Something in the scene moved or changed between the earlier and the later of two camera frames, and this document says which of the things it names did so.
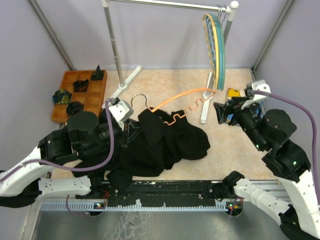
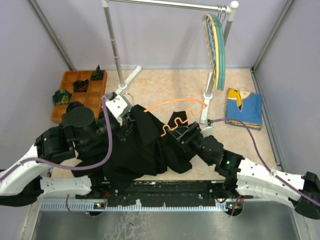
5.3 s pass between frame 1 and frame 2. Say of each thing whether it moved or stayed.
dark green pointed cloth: stayed
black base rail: stayed
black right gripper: moved
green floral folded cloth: stayed
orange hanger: moved
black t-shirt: moved
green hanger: stayed
